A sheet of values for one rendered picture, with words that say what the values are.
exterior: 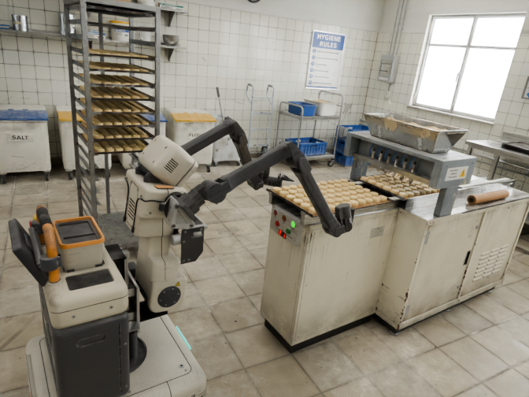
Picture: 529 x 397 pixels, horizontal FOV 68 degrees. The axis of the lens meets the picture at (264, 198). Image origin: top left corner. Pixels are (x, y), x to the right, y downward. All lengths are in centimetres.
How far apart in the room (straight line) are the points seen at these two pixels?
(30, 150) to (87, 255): 347
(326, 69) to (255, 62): 129
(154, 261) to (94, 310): 32
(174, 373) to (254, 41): 499
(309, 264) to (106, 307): 105
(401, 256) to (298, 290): 70
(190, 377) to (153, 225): 69
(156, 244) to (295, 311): 91
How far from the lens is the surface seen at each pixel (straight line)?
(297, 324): 229
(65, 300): 147
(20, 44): 546
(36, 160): 501
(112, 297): 150
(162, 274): 172
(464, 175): 250
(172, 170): 155
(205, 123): 520
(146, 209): 153
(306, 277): 213
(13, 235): 160
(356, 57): 717
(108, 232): 338
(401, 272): 255
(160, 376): 190
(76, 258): 158
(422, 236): 240
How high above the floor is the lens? 163
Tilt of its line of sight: 21 degrees down
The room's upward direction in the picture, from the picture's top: 6 degrees clockwise
